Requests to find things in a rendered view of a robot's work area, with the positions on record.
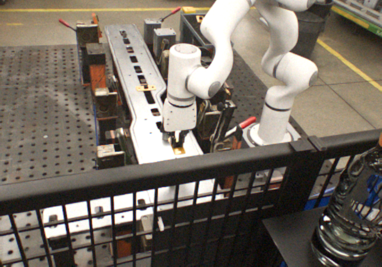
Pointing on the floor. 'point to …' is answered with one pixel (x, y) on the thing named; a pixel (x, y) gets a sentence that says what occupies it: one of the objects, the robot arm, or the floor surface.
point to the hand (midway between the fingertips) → (177, 140)
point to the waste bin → (312, 24)
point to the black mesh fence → (125, 185)
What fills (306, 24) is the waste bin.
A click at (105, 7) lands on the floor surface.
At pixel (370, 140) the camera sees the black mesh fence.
